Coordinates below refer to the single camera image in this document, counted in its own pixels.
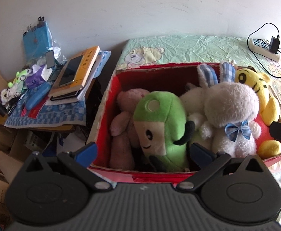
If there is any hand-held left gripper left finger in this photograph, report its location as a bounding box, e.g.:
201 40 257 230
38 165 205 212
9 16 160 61
26 142 113 193

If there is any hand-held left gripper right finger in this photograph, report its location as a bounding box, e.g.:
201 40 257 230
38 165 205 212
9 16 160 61
176 142 262 193

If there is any pink teddy bear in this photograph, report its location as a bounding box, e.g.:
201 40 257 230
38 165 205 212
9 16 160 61
109 88 150 170

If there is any green mustache plush toy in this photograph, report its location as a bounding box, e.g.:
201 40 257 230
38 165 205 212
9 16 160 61
133 91 195 173

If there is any pale bunny plush toy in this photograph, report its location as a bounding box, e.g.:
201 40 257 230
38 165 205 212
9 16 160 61
197 61 261 158

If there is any yellow tiger plush toy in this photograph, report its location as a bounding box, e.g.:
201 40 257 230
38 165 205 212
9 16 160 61
234 68 281 160

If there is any red cardboard box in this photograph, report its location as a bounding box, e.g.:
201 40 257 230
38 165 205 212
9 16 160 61
86 62 281 186

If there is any blue checked cloth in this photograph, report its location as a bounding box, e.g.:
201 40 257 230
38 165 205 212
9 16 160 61
5 87 87 127

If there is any black notebook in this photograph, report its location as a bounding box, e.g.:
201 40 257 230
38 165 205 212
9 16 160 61
50 87 88 101

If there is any red envelope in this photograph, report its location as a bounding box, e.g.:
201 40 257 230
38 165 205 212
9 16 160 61
22 96 50 118

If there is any blue glasses case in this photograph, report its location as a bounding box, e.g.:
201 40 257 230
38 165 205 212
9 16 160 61
25 82 52 111

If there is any black smartphone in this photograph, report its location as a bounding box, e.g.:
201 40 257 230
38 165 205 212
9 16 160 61
58 55 84 87

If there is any black charger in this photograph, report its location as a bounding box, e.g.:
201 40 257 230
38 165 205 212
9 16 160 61
269 36 281 54

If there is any pile of cardboard boxes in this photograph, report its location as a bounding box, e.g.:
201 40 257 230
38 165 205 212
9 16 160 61
0 67 59 227

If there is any white power strip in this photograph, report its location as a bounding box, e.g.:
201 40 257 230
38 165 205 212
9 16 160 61
248 37 281 62

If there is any purple tissue pack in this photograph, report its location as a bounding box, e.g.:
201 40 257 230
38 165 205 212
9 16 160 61
25 64 53 88

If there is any yellow book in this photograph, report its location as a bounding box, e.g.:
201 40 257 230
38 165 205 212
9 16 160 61
52 46 101 89

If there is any blue white booklet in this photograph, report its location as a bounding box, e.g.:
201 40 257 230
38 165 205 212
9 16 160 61
83 50 112 87

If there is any small white panda toy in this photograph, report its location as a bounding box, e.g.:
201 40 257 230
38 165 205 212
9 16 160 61
0 88 17 105

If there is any standing black phone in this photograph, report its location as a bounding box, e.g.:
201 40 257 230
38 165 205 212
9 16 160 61
45 50 56 69

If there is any small green frog toy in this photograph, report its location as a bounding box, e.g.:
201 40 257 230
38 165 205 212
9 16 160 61
8 69 33 88

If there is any blue plastic bag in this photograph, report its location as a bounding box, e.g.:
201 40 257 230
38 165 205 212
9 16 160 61
22 17 53 63

